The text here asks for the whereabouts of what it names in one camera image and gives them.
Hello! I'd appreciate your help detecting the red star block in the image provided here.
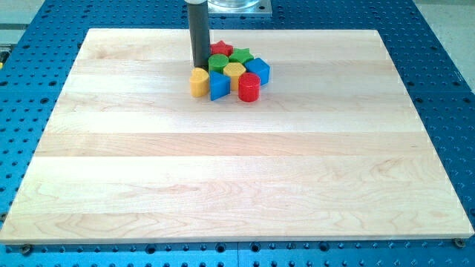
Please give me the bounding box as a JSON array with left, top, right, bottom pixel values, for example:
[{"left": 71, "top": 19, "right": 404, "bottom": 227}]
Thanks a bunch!
[{"left": 210, "top": 40, "right": 234, "bottom": 57}]

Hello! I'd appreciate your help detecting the green star block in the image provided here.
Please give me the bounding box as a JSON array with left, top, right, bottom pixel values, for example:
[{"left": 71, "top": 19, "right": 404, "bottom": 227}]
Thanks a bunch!
[{"left": 229, "top": 47, "right": 254, "bottom": 65}]

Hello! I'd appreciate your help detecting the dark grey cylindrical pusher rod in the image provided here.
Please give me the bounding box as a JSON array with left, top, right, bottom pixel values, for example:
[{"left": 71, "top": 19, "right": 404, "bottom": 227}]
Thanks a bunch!
[{"left": 185, "top": 0, "right": 211, "bottom": 70}]

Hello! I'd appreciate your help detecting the blue cube block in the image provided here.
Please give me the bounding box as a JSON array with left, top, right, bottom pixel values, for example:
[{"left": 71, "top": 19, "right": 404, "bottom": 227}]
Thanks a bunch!
[{"left": 244, "top": 58, "right": 271, "bottom": 85}]

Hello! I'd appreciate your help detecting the green cylinder block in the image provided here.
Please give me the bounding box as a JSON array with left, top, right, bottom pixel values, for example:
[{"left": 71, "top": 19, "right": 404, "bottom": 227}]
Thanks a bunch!
[{"left": 208, "top": 53, "right": 229, "bottom": 73}]

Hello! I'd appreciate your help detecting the blue triangle block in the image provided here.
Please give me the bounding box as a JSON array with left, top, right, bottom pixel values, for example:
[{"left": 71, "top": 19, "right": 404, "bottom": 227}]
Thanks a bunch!
[{"left": 209, "top": 71, "right": 231, "bottom": 101}]

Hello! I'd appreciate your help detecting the red cylinder block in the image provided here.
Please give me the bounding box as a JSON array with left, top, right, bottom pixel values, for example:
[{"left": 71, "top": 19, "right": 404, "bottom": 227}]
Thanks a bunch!
[{"left": 238, "top": 73, "right": 261, "bottom": 102}]

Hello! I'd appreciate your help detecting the light wooden board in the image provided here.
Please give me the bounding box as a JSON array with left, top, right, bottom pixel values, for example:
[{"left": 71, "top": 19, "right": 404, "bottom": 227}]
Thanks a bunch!
[{"left": 1, "top": 28, "right": 474, "bottom": 245}]

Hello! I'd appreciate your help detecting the yellow hexagon block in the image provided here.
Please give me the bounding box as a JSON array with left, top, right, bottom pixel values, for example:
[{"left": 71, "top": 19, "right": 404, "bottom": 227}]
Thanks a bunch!
[{"left": 223, "top": 62, "right": 246, "bottom": 90}]

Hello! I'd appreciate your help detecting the yellow heart block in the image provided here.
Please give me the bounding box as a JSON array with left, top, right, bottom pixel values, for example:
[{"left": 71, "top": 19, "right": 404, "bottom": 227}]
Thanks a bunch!
[{"left": 189, "top": 67, "right": 209, "bottom": 97}]

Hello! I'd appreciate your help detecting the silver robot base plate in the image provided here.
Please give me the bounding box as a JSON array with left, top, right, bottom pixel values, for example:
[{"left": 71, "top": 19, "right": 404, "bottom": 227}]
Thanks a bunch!
[{"left": 208, "top": 0, "right": 272, "bottom": 17}]

